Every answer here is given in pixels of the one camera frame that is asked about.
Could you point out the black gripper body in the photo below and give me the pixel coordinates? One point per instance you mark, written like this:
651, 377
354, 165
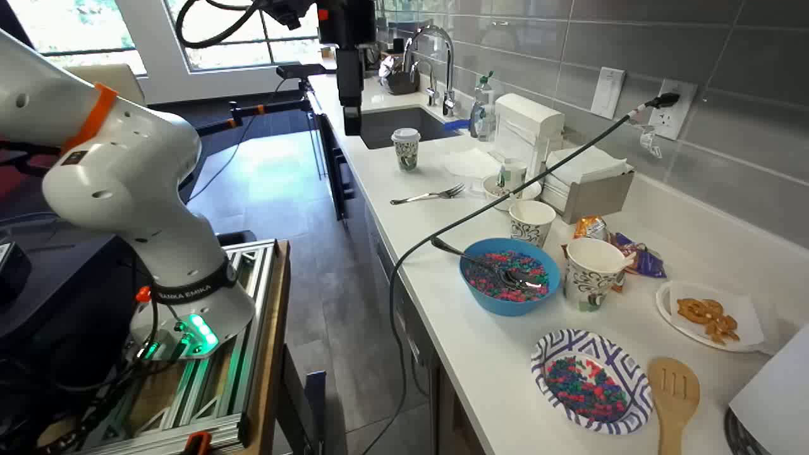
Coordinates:
346, 26

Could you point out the patterned paper bowl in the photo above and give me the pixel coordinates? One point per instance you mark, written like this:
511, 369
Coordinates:
592, 380

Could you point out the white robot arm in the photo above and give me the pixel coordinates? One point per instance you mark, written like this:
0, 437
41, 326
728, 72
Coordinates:
119, 166

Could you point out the small white bowl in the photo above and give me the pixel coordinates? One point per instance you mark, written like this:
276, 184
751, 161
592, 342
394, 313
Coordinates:
527, 190

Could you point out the small cup in bowl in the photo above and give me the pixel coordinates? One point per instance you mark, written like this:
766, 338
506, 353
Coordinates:
511, 175

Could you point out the blue bowl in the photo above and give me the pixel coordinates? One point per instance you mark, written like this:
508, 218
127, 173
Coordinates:
508, 276

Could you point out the kitchen sink basin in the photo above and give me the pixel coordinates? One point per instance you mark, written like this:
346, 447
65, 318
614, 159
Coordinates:
377, 127

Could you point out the kitchen faucet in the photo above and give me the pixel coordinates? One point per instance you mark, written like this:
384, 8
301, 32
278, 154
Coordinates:
437, 48

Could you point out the lidded paper coffee cup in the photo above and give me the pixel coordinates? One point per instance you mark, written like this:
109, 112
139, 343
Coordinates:
406, 145

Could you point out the green cap dish soap bottle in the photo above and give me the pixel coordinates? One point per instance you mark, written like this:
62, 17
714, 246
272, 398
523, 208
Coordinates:
482, 113

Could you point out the metal fork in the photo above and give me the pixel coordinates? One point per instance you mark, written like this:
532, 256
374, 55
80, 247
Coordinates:
429, 195

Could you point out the patterned paper cup far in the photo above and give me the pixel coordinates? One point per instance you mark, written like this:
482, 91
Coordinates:
532, 221

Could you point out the patterned paper cup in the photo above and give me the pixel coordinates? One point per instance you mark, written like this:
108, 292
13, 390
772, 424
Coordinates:
532, 221
592, 271

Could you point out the metal napkin holder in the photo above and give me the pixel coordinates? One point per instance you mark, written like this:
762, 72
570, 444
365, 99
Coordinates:
588, 184

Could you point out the patterned paper cup near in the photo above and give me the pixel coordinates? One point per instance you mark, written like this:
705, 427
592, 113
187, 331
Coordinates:
592, 271

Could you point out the snack wrappers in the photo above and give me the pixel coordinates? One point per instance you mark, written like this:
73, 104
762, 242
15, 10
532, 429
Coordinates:
644, 261

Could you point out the white plate with snacks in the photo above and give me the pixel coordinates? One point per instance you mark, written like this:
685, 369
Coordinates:
712, 316

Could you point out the wooden slotted spatula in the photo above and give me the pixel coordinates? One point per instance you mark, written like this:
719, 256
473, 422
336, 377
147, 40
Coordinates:
676, 394

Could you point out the white appliance corner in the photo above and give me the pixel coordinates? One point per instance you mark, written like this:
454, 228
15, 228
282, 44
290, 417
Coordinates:
774, 405

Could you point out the white light switch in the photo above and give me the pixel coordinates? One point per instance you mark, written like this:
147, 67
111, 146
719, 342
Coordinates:
607, 91

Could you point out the white wall outlet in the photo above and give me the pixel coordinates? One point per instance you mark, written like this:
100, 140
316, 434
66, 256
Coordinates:
670, 118

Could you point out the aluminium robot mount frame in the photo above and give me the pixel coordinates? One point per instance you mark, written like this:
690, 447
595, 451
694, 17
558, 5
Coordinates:
223, 403

